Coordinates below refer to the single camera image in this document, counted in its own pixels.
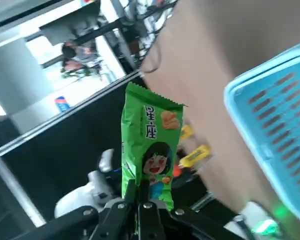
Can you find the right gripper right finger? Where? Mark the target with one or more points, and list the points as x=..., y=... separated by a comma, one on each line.
x=152, y=225

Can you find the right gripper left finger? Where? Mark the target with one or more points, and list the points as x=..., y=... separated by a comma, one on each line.
x=110, y=220

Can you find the green snack packet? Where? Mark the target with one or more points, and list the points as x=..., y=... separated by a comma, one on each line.
x=150, y=120

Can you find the blue plastic basket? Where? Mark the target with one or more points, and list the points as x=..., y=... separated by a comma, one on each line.
x=270, y=105

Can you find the person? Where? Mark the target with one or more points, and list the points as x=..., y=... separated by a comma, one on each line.
x=70, y=51

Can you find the aluminium frame post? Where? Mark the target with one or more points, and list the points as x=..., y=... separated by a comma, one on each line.
x=65, y=117

